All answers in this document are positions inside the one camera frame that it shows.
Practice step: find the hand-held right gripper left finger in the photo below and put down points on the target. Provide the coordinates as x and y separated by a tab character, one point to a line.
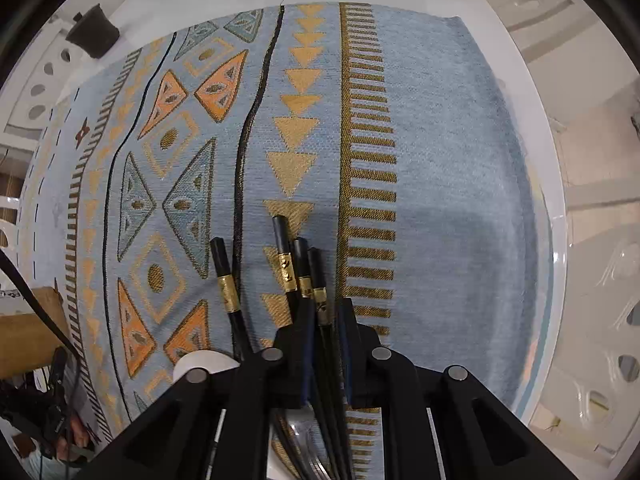
304	360

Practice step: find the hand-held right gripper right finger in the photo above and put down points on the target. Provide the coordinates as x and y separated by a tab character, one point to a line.
346	360

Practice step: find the metal spoon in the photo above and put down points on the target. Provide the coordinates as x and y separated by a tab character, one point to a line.
300	435

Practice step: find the white textured rice spoon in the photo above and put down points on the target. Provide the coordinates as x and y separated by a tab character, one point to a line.
210	360

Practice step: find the wooden brown box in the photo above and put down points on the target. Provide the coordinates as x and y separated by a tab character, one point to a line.
25	340

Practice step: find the blue patterned tablecloth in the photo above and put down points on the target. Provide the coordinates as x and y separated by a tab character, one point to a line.
450	210

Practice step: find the black plastic pot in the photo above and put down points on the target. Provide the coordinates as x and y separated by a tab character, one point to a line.
92	32

